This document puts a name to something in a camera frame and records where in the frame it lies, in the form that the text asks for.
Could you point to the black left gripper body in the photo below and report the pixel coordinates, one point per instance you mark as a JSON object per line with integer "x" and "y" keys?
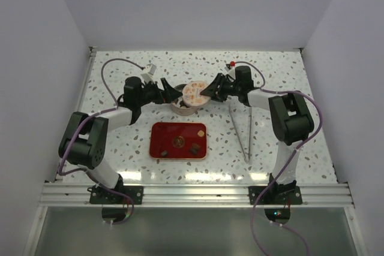
{"x": 150, "y": 94}

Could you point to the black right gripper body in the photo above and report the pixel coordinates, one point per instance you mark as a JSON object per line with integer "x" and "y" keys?
{"x": 233, "y": 87}

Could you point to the round metal tin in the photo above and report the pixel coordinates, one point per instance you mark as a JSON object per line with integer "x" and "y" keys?
{"x": 179, "y": 107}

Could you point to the round metal tin lid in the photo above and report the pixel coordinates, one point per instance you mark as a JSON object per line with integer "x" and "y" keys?
{"x": 191, "y": 94}

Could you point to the metal tweezers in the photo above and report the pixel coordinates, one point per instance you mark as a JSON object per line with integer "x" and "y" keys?
{"x": 245, "y": 150}

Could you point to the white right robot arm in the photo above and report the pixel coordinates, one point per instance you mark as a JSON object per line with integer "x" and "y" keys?
{"x": 292, "y": 122}

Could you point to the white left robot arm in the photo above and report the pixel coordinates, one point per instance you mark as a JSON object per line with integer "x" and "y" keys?
{"x": 83, "y": 144}

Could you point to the dark ridged chocolate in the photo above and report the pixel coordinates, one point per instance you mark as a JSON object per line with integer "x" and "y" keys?
{"x": 193, "y": 150}

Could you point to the red rectangular tray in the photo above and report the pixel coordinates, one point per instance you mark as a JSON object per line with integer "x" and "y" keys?
{"x": 178, "y": 138}

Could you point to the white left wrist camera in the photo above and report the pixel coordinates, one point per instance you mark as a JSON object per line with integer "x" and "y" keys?
{"x": 148, "y": 73}

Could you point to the black left base bracket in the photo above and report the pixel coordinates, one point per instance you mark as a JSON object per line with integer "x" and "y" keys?
{"x": 99, "y": 195}

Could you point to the black base bracket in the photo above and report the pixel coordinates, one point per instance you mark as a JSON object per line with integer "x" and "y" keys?
{"x": 99, "y": 195}
{"x": 276, "y": 195}

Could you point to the black right base bracket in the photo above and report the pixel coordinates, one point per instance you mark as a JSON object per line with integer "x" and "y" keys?
{"x": 276, "y": 195}

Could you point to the aluminium mounting rail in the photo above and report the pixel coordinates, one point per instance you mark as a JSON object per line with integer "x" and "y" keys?
{"x": 201, "y": 196}

